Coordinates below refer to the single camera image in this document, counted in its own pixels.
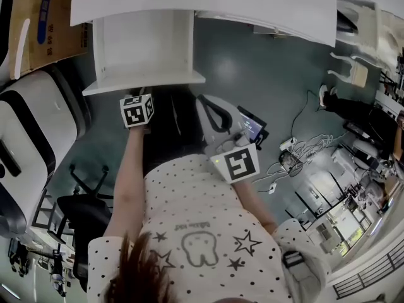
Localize white ornate vanity table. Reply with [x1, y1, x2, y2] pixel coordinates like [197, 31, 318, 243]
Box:
[335, 0, 404, 75]

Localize person's left forearm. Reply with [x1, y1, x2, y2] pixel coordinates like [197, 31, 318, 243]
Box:
[112, 126, 149, 201]

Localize white polka-dot shirt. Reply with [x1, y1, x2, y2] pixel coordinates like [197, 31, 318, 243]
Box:
[86, 153, 332, 303]

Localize black office chair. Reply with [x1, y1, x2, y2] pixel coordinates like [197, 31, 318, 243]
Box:
[31, 164, 114, 293]

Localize white cable tangle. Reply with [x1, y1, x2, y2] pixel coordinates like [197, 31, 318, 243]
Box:
[257, 133, 351, 195]

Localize person's right forearm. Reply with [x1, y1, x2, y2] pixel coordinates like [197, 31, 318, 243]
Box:
[232, 180, 278, 233]

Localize brown cardboard box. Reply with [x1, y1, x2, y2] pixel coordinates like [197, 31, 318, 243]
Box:
[9, 0, 89, 80]

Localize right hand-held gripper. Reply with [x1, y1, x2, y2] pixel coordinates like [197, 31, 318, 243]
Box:
[194, 93, 261, 184]

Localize white ornate stool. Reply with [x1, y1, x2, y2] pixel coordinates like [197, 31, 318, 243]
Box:
[327, 51, 369, 86]

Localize person's legs in black trousers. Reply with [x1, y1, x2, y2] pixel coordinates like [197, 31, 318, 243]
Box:
[141, 86, 206, 176]

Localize white power strip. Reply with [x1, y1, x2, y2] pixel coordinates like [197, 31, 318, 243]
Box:
[280, 137, 298, 152]

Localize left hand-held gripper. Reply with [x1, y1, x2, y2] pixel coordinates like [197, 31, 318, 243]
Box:
[119, 87, 156, 135]

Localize grey shoulder strap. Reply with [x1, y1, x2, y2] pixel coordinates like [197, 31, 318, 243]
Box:
[282, 249, 316, 283]

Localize small white drawer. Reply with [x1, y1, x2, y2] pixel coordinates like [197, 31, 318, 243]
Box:
[81, 9, 206, 97]

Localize grey office chair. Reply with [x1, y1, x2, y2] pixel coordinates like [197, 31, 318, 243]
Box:
[345, 121, 392, 170]

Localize black cable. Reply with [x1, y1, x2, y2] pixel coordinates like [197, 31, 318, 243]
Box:
[290, 89, 326, 141]

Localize white flat stick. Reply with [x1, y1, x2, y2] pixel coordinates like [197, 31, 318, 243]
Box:
[14, 18, 32, 79]

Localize black metal railing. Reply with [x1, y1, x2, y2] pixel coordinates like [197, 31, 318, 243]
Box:
[333, 247, 404, 299]

